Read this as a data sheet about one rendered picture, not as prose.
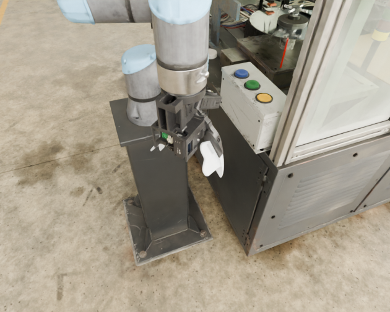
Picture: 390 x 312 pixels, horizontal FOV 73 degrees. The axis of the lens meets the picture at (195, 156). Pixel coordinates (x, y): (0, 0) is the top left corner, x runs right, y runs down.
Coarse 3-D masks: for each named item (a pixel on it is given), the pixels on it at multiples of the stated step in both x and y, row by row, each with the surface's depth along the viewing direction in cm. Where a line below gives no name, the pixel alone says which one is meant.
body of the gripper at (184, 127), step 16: (160, 96) 40; (192, 96) 39; (160, 112) 41; (176, 112) 39; (192, 112) 44; (160, 128) 43; (176, 128) 44; (192, 128) 44; (176, 144) 44; (192, 144) 45
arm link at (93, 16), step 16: (64, 0) 38; (80, 0) 38; (96, 0) 38; (112, 0) 38; (128, 0) 38; (64, 16) 41; (80, 16) 40; (96, 16) 40; (112, 16) 40; (128, 16) 40
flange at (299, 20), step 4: (280, 16) 103; (284, 16) 103; (288, 16) 100; (292, 16) 99; (296, 16) 99; (300, 16) 103; (280, 20) 100; (284, 20) 100; (288, 20) 99; (292, 20) 99; (296, 20) 99; (300, 20) 99; (304, 20) 100; (284, 24) 99; (288, 24) 98; (292, 24) 98; (296, 24) 98; (300, 24) 98; (304, 24) 98
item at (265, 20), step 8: (272, 8) 112; (280, 8) 112; (256, 16) 106; (264, 16) 106; (272, 16) 106; (304, 16) 106; (256, 24) 100; (264, 24) 100; (272, 24) 100; (280, 24) 100; (264, 32) 95; (272, 32) 95; (280, 32) 95; (288, 32) 95; (296, 32) 95; (304, 32) 95
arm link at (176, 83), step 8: (160, 72) 38; (168, 72) 36; (176, 72) 36; (184, 72) 36; (192, 72) 36; (200, 72) 38; (208, 72) 38; (160, 80) 39; (168, 80) 37; (176, 80) 37; (184, 80) 37; (192, 80) 37; (200, 80) 38; (168, 88) 38; (176, 88) 38; (184, 88) 38; (192, 88) 38; (200, 88) 39; (176, 96) 40
